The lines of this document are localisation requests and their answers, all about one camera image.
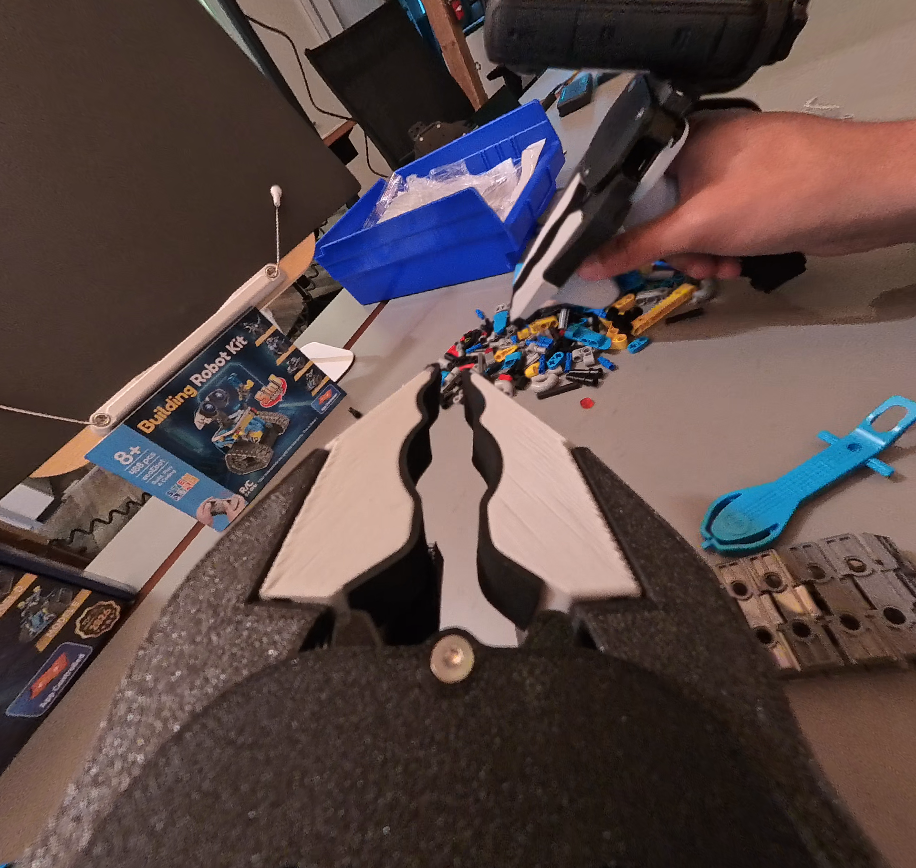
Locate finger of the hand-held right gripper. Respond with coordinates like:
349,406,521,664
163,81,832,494
520,190,585,319
511,177,575,316

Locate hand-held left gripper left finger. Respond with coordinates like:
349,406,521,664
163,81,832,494
258,365,441,603

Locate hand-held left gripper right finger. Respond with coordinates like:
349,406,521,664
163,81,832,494
461,369,643,629

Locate pile of blue yellow bricks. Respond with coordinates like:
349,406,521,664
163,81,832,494
438,267,717,404

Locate grey toy track belt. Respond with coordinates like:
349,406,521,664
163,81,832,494
714,532,916,679

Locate person's right forearm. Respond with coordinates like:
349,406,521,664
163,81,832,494
823,118,916,257

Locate person's right hand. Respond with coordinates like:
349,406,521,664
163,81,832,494
576,109,833,282

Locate clear plastic bags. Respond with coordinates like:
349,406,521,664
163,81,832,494
365,141,548,228

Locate blue plastic bin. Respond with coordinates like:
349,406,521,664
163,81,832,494
313,98,566,307

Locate blue robot kit box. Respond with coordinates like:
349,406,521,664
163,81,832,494
0,564,137,776
84,307,348,533

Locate white rounded board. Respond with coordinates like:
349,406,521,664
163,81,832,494
299,342,355,382

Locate blue brick separator tool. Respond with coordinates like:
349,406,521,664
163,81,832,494
700,396,916,553

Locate black office chair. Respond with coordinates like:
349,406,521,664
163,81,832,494
306,0,477,167

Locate white plank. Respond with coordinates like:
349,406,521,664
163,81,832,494
29,234,319,481

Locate black partition panel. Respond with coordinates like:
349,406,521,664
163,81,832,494
0,0,362,500

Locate wooden post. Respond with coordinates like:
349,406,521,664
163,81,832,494
422,0,489,112

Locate black coiled cable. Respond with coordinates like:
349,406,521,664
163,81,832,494
39,492,147,547

